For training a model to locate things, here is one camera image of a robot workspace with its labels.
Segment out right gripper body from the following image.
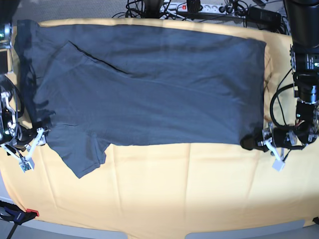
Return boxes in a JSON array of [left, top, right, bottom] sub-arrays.
[[0, 120, 37, 153]]

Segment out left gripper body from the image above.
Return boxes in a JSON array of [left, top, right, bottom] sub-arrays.
[[261, 122, 303, 152]]

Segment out blue-grey T-shirt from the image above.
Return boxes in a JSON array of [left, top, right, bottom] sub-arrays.
[[14, 20, 266, 178]]

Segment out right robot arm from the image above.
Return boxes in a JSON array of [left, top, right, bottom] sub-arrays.
[[0, 0, 54, 157]]

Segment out blue red table clamp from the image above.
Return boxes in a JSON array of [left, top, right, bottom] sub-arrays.
[[0, 201, 39, 239]]

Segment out yellow table cloth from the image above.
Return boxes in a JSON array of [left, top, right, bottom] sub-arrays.
[[0, 18, 319, 239]]

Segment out black power adapter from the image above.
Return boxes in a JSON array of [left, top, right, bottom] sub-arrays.
[[247, 7, 281, 23]]

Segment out white power strip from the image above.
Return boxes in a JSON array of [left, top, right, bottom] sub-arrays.
[[160, 1, 244, 18]]

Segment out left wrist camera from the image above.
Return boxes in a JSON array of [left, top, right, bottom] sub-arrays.
[[272, 159, 286, 172]]

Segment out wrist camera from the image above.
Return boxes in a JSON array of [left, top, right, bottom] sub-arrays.
[[272, 159, 286, 172], [19, 159, 35, 173]]

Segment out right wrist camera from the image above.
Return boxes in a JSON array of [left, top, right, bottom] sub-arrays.
[[19, 159, 35, 173]]

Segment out tangled black cables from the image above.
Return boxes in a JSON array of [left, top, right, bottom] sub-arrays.
[[111, 0, 190, 20]]

